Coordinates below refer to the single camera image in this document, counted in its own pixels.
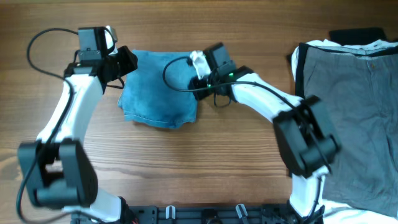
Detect light blue denim jeans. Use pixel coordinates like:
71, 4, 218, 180
118, 49, 197, 129

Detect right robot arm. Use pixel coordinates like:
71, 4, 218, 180
187, 43, 341, 223

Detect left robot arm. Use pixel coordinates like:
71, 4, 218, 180
16, 26, 139, 223

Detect grey shorts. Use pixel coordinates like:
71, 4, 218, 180
303, 47, 398, 218

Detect black garment in pile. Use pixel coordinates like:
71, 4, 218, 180
287, 27, 397, 98

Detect black right camera cable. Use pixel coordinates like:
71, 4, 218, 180
162, 55, 332, 223

